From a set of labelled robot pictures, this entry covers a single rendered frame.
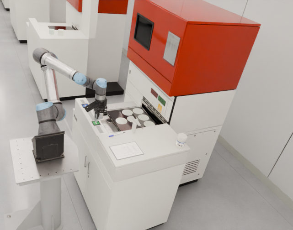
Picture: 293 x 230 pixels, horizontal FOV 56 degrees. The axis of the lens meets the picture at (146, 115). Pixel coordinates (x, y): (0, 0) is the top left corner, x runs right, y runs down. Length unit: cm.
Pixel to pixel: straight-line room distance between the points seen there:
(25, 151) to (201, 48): 148
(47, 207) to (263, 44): 277
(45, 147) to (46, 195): 49
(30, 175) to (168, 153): 95
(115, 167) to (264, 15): 244
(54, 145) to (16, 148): 32
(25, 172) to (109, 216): 69
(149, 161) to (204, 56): 90
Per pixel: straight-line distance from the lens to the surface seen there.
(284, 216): 350
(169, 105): 228
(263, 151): 362
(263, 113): 352
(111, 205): 212
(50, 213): 250
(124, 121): 237
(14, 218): 280
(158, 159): 200
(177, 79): 214
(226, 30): 225
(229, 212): 318
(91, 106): 207
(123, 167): 187
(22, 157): 212
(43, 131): 197
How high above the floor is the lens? 223
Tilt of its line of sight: 32 degrees down
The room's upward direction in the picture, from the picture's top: 12 degrees clockwise
